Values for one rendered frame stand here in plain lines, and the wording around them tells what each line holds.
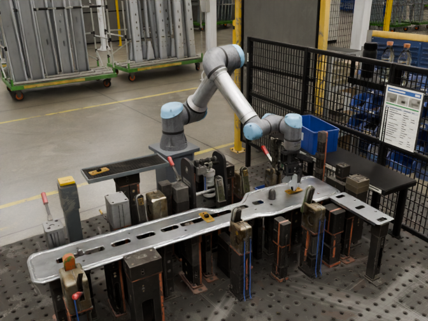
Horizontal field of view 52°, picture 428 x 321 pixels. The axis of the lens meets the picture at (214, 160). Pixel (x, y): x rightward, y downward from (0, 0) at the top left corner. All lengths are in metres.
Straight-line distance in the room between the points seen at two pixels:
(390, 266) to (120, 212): 1.25
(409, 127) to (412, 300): 0.79
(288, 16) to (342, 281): 2.87
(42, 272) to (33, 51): 7.06
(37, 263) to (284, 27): 3.33
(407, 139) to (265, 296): 1.01
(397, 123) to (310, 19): 2.06
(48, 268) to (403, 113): 1.69
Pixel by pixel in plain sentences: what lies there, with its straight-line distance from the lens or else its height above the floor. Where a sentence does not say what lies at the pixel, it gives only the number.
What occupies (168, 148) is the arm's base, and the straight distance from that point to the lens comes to 2.29.
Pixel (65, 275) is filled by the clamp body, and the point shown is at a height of 1.06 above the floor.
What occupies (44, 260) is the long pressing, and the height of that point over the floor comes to 1.00.
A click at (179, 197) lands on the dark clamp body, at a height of 1.04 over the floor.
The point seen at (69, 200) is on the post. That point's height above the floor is 1.08.
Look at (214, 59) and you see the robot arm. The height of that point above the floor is 1.60.
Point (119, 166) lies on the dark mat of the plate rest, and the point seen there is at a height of 1.16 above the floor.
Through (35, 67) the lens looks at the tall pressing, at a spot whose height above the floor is 0.52.
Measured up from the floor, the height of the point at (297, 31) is 1.47.
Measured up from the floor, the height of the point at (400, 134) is 1.22.
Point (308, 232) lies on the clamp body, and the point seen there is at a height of 0.91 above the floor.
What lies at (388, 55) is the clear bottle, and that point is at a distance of 2.40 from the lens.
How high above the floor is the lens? 1.93
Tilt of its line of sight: 23 degrees down
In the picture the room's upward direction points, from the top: 1 degrees counter-clockwise
